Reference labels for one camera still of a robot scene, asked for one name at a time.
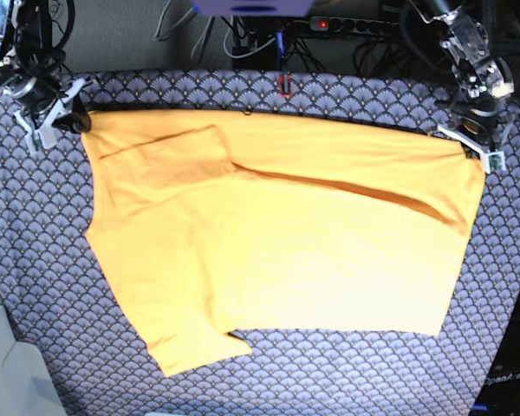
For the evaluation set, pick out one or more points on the yellow T-shirt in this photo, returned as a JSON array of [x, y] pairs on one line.
[[206, 222]]

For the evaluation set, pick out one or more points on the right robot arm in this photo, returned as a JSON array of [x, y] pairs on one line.
[[30, 73]]

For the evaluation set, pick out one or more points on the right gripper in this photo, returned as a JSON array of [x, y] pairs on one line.
[[38, 95]]

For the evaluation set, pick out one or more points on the white plastic bin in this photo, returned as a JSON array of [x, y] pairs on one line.
[[26, 387]]

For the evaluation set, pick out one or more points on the red black table clamp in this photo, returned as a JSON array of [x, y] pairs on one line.
[[284, 85]]

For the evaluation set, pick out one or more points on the blue fan-pattern tablecloth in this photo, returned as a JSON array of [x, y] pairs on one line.
[[57, 299]]

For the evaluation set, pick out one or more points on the black OpenArm base box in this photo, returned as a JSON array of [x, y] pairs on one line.
[[500, 394]]

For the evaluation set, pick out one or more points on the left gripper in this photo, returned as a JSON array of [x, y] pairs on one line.
[[477, 121]]

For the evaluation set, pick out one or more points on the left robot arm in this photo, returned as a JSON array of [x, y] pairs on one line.
[[485, 82]]

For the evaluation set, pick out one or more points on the black power strip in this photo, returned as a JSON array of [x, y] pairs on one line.
[[353, 27]]

